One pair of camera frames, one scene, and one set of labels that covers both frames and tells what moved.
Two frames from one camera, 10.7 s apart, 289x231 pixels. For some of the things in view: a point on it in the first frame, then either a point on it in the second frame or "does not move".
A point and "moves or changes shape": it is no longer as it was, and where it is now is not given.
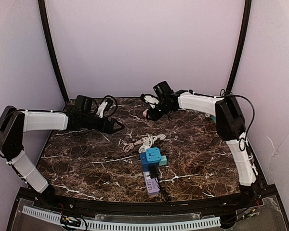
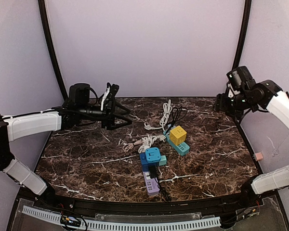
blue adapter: x=153 y=155 does not move
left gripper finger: x=112 y=121 → x=120 y=110
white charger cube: x=146 y=147 does not move
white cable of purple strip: x=148 y=140 does not move
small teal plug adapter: x=163 y=161 does not move
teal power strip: x=214 y=118 → x=183 y=148
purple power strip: x=151 y=184 does not move
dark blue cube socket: x=145 y=164 does not move
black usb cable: x=220 y=94 moves or changes shape
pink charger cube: x=144 y=112 → x=258 y=156
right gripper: x=156 y=113 → x=222 y=104
